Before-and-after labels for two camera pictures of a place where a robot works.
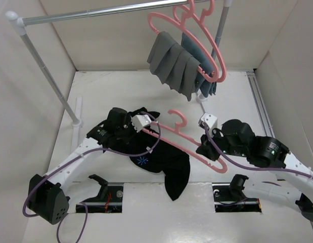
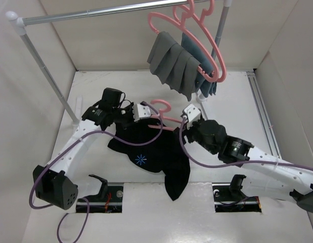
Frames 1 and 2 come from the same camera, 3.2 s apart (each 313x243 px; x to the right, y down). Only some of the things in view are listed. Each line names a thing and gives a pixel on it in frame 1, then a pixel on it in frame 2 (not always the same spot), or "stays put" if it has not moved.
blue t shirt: (203, 86) stays put
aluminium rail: (260, 103) stays put
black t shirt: (150, 150) stays put
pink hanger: (177, 130) to (161, 112)
